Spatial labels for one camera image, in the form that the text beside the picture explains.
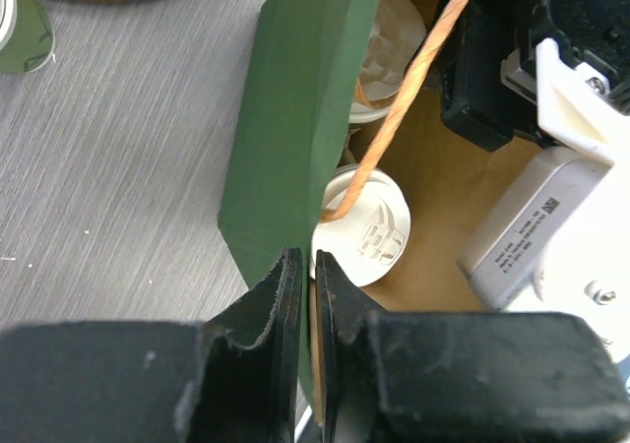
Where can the green brown paper bag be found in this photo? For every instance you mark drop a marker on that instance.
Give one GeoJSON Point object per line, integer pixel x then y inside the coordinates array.
{"type": "Point", "coordinates": [291, 130]}

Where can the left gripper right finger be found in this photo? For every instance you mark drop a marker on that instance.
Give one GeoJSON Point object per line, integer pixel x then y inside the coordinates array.
{"type": "Point", "coordinates": [459, 376]}

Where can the green paper cups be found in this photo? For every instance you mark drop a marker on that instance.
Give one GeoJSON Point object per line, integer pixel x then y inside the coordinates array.
{"type": "Point", "coordinates": [27, 37]}

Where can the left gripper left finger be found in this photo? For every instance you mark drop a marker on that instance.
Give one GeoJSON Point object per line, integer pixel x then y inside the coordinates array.
{"type": "Point", "coordinates": [230, 379]}

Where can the white plastic cup lid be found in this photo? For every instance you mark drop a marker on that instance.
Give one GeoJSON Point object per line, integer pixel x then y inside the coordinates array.
{"type": "Point", "coordinates": [397, 32]}

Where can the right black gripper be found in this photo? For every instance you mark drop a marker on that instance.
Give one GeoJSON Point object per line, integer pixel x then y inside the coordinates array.
{"type": "Point", "coordinates": [487, 68]}

